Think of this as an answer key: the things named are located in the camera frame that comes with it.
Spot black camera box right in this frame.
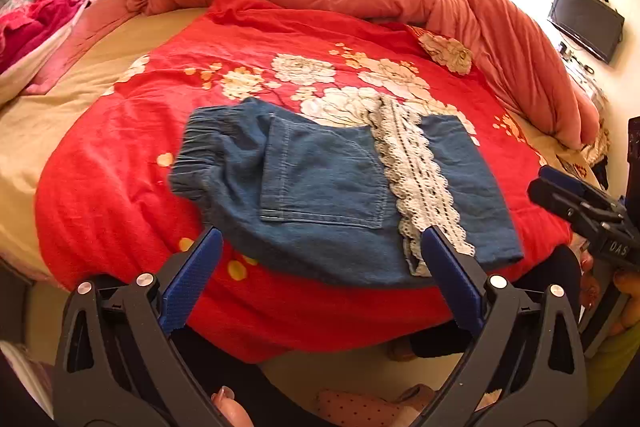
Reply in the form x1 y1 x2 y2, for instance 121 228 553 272
626 116 640 211

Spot left hand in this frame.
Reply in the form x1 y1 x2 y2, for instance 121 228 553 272
210 386 254 427

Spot right hand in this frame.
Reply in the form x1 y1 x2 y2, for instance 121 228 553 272
579 251 640 337

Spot magenta patterned pillow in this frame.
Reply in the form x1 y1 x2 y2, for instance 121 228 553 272
1 0 88 72

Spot blue denim lace-trimmed pants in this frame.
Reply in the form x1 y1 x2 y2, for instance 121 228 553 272
169 98 524 287

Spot black wall television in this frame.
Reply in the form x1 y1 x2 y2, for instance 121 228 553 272
548 0 625 64

